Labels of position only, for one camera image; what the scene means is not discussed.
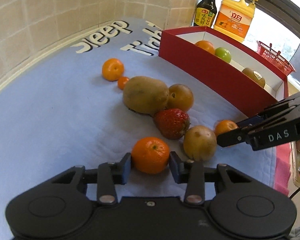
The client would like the pink cloth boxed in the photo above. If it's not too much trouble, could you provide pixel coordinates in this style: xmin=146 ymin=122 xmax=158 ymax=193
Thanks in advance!
xmin=273 ymin=144 xmax=293 ymax=197

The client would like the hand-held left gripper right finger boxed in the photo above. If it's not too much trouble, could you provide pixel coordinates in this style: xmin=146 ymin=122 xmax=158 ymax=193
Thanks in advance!
xmin=169 ymin=151 xmax=252 ymax=203

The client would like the dark soy sauce bottle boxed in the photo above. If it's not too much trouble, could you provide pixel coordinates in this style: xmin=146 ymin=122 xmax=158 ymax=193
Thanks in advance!
xmin=193 ymin=0 xmax=218 ymax=28

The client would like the red cardboard box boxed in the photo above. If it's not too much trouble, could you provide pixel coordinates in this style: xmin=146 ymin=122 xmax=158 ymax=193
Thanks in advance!
xmin=158 ymin=26 xmax=290 ymax=118

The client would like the black cable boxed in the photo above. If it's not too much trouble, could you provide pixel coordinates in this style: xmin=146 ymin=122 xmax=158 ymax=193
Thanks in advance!
xmin=289 ymin=179 xmax=300 ymax=201

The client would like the round brown passion fruit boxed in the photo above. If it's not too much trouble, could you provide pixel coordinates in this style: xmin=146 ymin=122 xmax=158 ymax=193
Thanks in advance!
xmin=167 ymin=84 xmax=194 ymax=113

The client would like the large orange mandarin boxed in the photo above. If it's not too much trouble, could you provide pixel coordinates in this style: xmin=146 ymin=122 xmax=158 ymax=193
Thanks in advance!
xmin=131 ymin=137 xmax=170 ymax=175

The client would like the red strawberry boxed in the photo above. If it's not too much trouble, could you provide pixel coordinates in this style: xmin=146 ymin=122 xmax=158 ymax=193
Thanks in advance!
xmin=153 ymin=108 xmax=191 ymax=140

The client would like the round brown kiwi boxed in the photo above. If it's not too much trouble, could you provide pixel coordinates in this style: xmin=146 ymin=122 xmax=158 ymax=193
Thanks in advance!
xmin=183 ymin=125 xmax=218 ymax=162

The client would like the light blue printed blanket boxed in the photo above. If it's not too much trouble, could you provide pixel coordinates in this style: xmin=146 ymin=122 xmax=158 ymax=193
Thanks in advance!
xmin=0 ymin=17 xmax=277 ymax=240

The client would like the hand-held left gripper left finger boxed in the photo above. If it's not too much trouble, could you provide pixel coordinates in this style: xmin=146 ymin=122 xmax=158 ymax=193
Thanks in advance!
xmin=48 ymin=152 xmax=132 ymax=204

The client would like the large brown kiwi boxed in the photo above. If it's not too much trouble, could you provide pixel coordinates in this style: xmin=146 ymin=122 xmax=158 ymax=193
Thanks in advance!
xmin=123 ymin=76 xmax=170 ymax=114

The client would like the small orange mandarin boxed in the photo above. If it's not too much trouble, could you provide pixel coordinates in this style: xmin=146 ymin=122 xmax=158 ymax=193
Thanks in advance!
xmin=213 ymin=120 xmax=240 ymax=147

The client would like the green apple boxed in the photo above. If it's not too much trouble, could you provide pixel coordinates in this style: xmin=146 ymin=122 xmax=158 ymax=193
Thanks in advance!
xmin=214 ymin=47 xmax=232 ymax=64

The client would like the red plastic basket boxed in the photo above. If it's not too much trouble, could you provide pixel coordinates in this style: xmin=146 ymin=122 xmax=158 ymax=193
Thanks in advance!
xmin=256 ymin=40 xmax=296 ymax=76

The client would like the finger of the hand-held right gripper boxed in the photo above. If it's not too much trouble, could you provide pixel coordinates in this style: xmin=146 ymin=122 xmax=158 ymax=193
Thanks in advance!
xmin=236 ymin=91 xmax=300 ymax=130
xmin=216 ymin=125 xmax=253 ymax=148

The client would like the tiny orange kumquat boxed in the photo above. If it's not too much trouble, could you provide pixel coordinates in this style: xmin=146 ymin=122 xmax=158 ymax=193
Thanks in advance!
xmin=117 ymin=76 xmax=130 ymax=90

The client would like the yellow detergent jug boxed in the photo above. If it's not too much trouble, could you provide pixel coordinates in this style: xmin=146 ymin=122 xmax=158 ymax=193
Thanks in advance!
xmin=213 ymin=0 xmax=259 ymax=43

